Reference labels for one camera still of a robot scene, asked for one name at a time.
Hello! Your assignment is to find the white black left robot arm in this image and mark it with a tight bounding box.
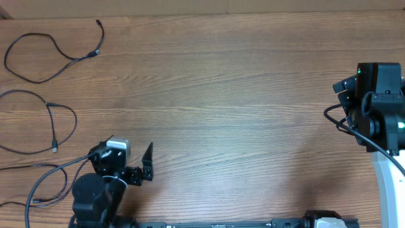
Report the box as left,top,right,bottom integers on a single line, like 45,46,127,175
69,137,154,228

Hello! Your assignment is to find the black usb cable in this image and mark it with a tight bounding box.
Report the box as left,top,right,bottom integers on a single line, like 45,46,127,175
0,89,78,156
3,19,105,85
0,158,91,209

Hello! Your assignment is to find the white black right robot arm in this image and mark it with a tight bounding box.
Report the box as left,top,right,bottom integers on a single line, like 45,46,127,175
333,62,404,227

